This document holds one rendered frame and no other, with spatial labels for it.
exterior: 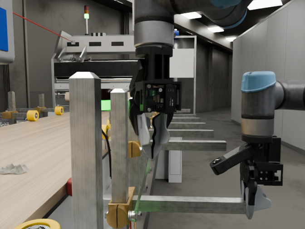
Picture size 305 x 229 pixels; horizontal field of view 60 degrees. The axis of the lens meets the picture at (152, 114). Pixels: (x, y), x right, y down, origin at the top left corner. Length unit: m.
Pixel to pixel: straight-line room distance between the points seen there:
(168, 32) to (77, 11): 6.46
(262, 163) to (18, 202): 0.55
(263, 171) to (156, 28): 0.42
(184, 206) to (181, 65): 2.55
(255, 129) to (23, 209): 0.52
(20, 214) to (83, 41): 3.20
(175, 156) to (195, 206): 2.57
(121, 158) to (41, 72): 5.47
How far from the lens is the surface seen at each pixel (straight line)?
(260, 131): 0.66
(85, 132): 0.37
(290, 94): 0.71
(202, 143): 0.92
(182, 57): 3.15
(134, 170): 0.89
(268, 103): 0.66
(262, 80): 0.65
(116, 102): 0.61
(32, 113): 2.15
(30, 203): 0.63
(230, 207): 0.72
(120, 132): 0.61
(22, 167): 0.89
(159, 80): 0.46
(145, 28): 0.49
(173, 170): 3.30
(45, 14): 6.31
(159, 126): 0.53
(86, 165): 0.38
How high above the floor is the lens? 1.14
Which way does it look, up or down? 5 degrees down
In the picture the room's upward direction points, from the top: straight up
